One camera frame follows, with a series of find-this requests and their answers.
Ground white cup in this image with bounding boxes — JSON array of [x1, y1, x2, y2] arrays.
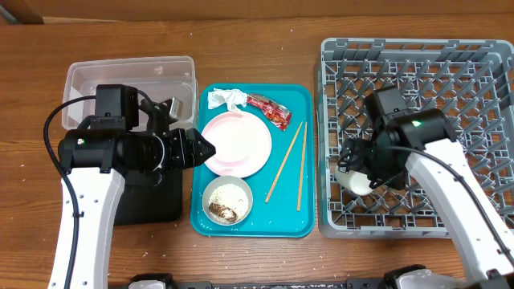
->
[[334, 167, 373, 196]]

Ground white napkin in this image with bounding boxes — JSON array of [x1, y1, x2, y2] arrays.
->
[[207, 88, 249, 112]]

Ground grey bowl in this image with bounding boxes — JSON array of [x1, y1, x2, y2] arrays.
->
[[202, 176, 254, 226]]

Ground rice and food scraps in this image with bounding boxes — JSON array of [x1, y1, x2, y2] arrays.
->
[[208, 184, 250, 225]]

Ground red snack wrapper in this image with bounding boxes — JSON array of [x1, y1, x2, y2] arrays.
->
[[247, 94, 292, 131]]

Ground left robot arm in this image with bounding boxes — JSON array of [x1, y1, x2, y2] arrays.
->
[[43, 84, 216, 288]]

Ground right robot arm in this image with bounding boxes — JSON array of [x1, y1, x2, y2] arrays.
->
[[335, 86, 513, 288]]

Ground grey dishwasher rack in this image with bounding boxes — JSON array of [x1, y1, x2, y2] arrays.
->
[[316, 38, 513, 238]]

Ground pink plate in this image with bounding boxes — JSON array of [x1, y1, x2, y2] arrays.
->
[[202, 111, 272, 178]]

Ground black plastic tray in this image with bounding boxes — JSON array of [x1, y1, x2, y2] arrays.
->
[[114, 170, 182, 226]]

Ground teal serving tray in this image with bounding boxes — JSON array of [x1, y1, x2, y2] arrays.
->
[[190, 83, 316, 238]]

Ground clear plastic bin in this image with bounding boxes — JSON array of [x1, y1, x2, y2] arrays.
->
[[63, 56, 198, 129]]

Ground left wooden chopstick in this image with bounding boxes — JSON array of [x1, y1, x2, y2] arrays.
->
[[265, 121, 304, 203]]

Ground wooden chopstick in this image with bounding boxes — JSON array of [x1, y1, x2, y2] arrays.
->
[[265, 121, 304, 203], [296, 122, 308, 212]]

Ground right wooden chopstick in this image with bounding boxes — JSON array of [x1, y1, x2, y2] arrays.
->
[[296, 122, 308, 212]]

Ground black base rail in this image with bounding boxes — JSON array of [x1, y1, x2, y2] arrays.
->
[[176, 277, 459, 289]]

